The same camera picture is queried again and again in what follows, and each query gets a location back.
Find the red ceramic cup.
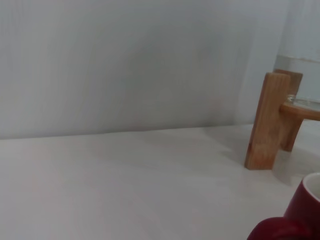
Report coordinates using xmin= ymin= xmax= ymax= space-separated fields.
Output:
xmin=246 ymin=171 xmax=320 ymax=240

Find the wooden dispenser stand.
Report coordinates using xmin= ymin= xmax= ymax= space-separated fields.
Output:
xmin=244 ymin=69 xmax=320 ymax=171

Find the glass water dispenser jar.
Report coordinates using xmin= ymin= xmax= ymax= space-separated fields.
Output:
xmin=273 ymin=0 xmax=320 ymax=112

